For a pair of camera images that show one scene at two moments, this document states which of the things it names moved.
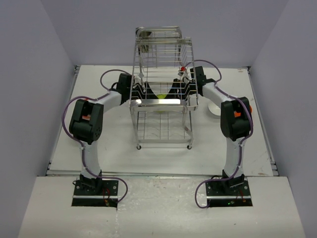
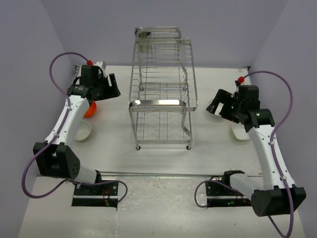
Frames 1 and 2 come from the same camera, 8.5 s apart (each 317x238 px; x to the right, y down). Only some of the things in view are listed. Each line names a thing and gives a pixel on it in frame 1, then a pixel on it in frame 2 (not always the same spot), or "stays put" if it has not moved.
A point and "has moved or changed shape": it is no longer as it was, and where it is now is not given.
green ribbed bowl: [161, 96] has moved or changed shape
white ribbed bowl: [214, 109] stays put
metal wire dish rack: [164, 87] stays put
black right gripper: [173, 93] -> [222, 96]
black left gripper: [149, 93] -> [112, 91]
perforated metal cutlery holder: [142, 39] stays put
